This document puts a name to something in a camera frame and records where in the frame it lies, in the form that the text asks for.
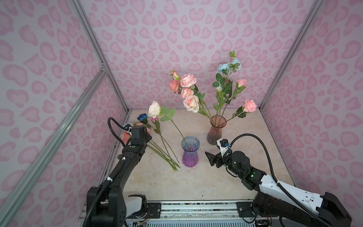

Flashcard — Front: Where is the blue purple glass vase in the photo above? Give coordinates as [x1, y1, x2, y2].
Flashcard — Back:
[181, 136, 200, 167]

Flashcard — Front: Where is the pink grey glass vase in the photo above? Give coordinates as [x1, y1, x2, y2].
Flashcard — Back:
[207, 115, 226, 145]

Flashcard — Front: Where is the pink white peony spray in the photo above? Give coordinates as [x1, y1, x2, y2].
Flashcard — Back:
[169, 70, 212, 120]

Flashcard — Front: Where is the pale blue flower spray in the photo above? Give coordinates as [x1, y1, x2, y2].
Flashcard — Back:
[212, 50, 241, 126]

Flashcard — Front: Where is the cream rose single stem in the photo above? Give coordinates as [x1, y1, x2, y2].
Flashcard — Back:
[148, 101, 185, 140]

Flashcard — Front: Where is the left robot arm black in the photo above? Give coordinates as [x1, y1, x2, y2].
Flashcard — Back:
[83, 125, 152, 227]

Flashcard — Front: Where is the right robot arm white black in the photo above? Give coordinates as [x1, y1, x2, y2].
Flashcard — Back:
[205, 151, 352, 227]

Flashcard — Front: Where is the cream white rose stem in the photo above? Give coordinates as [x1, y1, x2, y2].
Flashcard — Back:
[147, 134, 181, 171]

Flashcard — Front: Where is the dark blue small flower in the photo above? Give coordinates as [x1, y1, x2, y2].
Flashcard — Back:
[137, 113, 171, 159]

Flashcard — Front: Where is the pink peach open rose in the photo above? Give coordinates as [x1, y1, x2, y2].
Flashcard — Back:
[121, 131, 131, 144]

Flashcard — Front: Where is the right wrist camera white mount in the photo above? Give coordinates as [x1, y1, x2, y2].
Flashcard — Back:
[217, 139, 230, 157]

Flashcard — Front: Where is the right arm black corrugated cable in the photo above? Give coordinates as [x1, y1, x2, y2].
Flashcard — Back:
[226, 133, 332, 227]

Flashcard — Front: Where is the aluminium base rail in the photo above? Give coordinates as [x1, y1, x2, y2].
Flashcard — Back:
[76, 200, 296, 227]

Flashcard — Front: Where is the aluminium corner frame post right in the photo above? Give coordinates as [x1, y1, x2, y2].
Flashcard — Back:
[259, 0, 325, 112]

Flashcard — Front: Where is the aluminium corner frame post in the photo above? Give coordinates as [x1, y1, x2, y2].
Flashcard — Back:
[259, 0, 325, 112]
[69, 0, 129, 113]

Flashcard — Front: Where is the aluminium diagonal frame bar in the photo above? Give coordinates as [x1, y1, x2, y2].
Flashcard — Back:
[1, 68, 107, 227]

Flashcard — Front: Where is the aluminium corner frame post left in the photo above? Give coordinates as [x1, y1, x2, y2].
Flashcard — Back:
[69, 0, 129, 113]

